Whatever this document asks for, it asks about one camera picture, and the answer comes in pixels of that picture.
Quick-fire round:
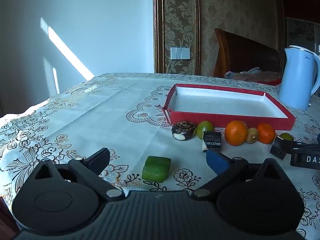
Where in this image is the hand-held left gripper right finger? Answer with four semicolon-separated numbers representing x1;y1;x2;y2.
192;148;294;200

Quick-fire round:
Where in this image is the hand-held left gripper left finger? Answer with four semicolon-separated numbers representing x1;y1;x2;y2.
26;147;124;200

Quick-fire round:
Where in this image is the red cardboard box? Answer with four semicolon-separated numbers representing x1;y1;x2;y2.
162;84;297;131

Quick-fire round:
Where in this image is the white wall switch panel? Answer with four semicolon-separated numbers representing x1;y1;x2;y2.
170;47;190;60

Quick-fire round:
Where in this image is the gold-framed floral wall panel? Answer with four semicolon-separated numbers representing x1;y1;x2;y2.
153;0;200;75

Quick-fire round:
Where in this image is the patterned wardrobe door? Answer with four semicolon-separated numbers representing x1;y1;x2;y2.
285;17;320;55

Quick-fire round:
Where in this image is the wooden bed headboard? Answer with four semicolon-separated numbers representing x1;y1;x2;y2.
214;28;282;79

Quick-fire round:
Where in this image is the large orange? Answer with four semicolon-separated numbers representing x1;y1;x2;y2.
224;120;248;146

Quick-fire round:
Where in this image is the brown kiwi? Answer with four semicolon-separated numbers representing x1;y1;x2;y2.
246;127;259;144

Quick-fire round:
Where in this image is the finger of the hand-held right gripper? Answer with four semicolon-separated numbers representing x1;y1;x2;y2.
287;140;320;149

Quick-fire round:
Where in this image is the round chocolate nut cake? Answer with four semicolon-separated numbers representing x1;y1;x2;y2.
171;121;197;141

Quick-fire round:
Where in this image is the small orange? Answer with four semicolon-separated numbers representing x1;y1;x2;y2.
257;123;276;144

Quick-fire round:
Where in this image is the folded bedding pile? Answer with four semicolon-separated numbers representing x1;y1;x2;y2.
224;67;282;86

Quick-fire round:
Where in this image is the green cake block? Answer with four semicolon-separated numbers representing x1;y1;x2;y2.
142;156;172;183

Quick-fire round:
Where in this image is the light blue electric kettle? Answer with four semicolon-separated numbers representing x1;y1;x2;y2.
278;45;320;111

